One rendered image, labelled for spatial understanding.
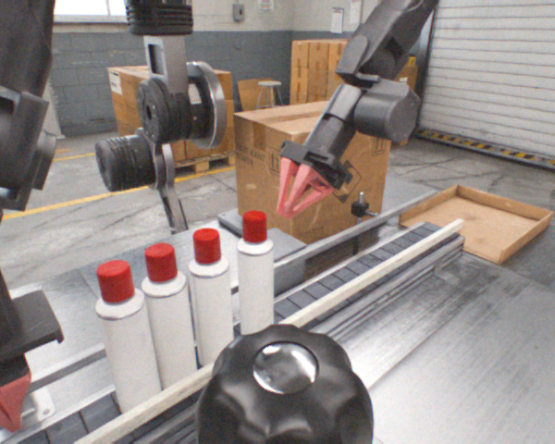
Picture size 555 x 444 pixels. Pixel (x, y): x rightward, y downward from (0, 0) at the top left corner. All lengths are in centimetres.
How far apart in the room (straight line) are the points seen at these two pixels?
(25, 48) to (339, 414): 25
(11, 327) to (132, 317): 14
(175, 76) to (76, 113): 498
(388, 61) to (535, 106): 412
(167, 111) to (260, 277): 48
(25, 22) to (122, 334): 30
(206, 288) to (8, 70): 31
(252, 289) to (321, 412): 39
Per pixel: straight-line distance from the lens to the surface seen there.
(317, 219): 91
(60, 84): 579
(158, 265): 45
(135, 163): 138
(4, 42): 29
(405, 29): 61
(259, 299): 56
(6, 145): 29
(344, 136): 57
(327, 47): 414
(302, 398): 17
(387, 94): 55
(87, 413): 59
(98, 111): 591
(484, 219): 121
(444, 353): 73
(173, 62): 90
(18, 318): 37
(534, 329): 85
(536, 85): 469
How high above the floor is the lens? 131
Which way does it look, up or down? 26 degrees down
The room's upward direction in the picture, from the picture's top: straight up
